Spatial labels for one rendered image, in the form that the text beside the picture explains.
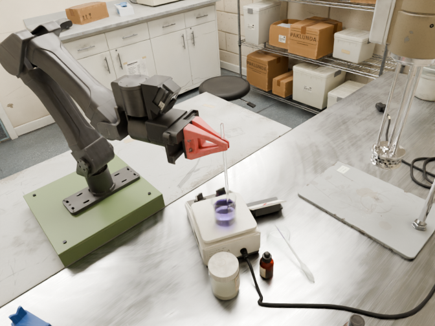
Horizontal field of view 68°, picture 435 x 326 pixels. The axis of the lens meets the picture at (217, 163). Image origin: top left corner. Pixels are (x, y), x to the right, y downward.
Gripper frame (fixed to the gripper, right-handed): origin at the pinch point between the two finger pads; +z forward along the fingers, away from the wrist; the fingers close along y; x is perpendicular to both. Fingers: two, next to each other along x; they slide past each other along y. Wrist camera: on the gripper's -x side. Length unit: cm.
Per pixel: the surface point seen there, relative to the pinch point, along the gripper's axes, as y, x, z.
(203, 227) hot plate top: -3.3, 19.9, -4.6
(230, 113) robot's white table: 59, 29, -29
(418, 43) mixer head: 21.8, -12.9, 26.2
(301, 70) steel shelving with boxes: 227, 75, -44
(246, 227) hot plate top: 0.3, 20.0, 3.6
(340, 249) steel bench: 9.8, 28.9, 22.1
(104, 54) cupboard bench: 156, 51, -195
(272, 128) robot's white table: 54, 29, -10
